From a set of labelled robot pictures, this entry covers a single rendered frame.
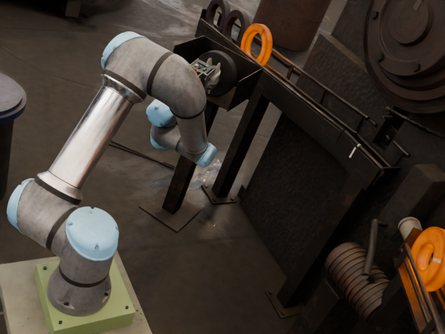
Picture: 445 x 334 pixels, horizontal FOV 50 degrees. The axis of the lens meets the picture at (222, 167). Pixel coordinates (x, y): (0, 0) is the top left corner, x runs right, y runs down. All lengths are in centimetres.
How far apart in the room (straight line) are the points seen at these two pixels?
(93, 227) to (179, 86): 37
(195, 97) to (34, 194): 42
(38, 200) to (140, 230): 87
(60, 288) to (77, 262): 11
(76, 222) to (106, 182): 105
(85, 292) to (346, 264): 71
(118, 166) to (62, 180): 110
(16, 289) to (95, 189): 85
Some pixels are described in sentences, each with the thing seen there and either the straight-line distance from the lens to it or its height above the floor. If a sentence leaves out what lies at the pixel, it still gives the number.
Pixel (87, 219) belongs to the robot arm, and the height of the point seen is 58.
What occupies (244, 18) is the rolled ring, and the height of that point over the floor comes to 74.
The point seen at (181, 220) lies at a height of 1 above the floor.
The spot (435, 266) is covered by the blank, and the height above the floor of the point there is 73.
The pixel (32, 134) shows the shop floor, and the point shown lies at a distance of 233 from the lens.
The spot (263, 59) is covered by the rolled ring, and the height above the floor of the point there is 67.
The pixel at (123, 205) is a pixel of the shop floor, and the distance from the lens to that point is 205.
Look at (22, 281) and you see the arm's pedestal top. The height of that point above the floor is 30.
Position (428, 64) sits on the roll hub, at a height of 105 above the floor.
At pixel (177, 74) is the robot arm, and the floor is 88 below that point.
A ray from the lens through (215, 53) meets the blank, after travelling 166.
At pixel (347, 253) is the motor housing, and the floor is 52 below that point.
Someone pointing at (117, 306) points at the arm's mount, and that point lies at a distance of 126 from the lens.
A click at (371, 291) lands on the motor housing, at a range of 140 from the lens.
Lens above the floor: 135
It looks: 33 degrees down
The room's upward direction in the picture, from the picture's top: 23 degrees clockwise
